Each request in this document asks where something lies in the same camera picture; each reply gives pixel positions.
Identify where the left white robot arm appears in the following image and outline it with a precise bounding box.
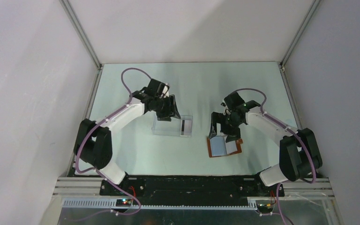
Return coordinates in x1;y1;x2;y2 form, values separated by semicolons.
74;79;181;195

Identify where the right circuit board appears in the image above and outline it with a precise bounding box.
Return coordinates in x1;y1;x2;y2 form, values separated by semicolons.
257;203;276;209

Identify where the aluminium frame rail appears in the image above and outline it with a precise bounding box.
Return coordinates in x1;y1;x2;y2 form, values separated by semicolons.
53;177;335;210

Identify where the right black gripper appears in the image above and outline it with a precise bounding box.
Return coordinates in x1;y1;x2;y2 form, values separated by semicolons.
209;112;243;143

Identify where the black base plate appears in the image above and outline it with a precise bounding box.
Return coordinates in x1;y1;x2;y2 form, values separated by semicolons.
99;175;277;207

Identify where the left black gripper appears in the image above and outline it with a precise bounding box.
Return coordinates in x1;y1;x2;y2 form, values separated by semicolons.
154;95;180;122

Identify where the brown leather card holder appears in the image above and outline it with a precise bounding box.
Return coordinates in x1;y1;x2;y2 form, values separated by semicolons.
207;136;243;158

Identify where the left circuit board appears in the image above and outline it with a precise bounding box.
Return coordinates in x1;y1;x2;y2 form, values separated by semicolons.
115;198;133;207

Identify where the card with black stripe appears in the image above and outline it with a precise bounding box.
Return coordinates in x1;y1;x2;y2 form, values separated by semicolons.
180;120;187;136

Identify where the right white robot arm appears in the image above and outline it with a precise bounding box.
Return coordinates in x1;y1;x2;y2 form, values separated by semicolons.
208;90;323;196

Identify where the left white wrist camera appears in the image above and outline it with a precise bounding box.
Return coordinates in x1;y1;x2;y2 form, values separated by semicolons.
163;83;170;96

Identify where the clear plastic card box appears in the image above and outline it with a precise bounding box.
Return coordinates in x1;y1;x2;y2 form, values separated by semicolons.
151;115;193;137

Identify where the circuit board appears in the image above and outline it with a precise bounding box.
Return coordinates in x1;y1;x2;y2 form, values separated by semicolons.
115;198;133;207
257;203;276;209

